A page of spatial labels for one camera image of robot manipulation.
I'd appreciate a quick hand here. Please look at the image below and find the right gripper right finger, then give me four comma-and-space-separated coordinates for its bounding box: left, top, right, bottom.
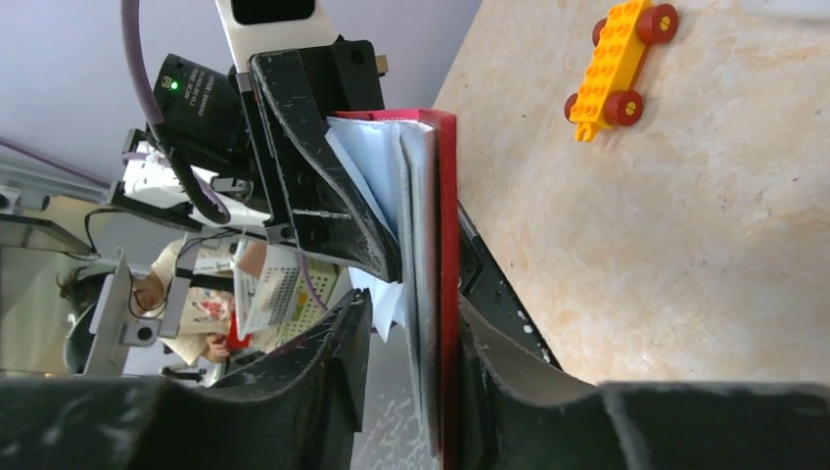
458, 300, 829, 469

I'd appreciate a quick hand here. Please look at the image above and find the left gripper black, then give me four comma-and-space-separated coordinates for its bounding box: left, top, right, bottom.
154, 38, 402, 282

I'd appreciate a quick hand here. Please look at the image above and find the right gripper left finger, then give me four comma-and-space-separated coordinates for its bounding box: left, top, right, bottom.
1, 289, 372, 469

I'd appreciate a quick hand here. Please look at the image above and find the red leather card holder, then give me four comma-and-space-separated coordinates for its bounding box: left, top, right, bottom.
328, 109, 460, 469

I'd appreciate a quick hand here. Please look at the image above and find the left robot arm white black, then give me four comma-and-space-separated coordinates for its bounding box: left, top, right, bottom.
110, 38, 402, 281

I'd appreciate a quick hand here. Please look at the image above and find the person in white shirt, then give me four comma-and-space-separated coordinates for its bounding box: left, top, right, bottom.
58, 236, 280, 368

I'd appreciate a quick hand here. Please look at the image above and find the yellow toy brick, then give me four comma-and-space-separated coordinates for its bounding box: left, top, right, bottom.
564, 1, 680, 142

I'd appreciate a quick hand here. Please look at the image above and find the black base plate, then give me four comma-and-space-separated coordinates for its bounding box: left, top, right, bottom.
458, 203, 561, 368

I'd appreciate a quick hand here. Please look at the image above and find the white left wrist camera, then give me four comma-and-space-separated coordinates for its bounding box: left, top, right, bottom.
215, 1, 339, 73

